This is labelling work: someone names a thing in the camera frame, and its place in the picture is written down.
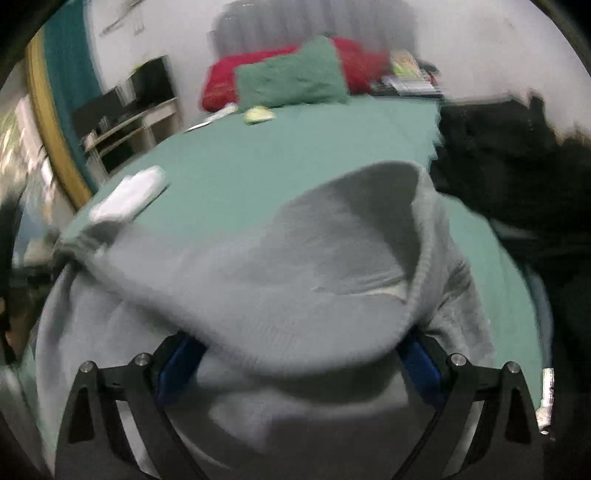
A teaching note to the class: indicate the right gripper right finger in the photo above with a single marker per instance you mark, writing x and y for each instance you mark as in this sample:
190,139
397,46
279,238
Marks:
507,443

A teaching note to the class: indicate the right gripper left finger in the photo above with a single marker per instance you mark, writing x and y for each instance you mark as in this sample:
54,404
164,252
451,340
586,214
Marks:
92,443

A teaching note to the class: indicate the grey sweatshirt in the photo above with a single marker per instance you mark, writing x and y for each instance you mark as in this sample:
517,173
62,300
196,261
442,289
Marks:
300,319

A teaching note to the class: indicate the white garment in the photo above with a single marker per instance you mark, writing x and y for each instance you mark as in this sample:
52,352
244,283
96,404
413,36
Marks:
132,194

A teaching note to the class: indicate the beige desk shelf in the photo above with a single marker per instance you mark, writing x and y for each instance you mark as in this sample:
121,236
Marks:
140,132

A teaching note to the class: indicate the green bed sheet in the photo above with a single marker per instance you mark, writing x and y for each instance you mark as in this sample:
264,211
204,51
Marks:
229,177

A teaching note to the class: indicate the black monitor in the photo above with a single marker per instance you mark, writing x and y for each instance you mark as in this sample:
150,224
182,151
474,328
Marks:
151,85

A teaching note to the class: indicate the white papers near pillow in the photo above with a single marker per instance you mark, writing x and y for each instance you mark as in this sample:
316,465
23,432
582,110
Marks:
228,109

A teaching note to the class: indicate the yellow green small cloth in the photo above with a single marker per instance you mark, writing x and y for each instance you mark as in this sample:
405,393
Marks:
258,114

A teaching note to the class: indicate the teal yellow curtain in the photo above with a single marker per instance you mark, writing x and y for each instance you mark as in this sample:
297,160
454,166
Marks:
61,78

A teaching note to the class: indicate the stack of books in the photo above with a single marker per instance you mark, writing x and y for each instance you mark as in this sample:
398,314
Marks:
408,77

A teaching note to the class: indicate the red pillow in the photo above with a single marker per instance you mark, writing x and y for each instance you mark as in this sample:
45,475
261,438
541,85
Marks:
360,66

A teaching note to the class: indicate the green pillow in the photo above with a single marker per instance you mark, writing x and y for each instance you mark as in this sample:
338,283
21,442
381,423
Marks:
310,75

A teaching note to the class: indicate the grey padded headboard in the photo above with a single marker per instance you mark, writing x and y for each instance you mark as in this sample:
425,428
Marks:
248,26

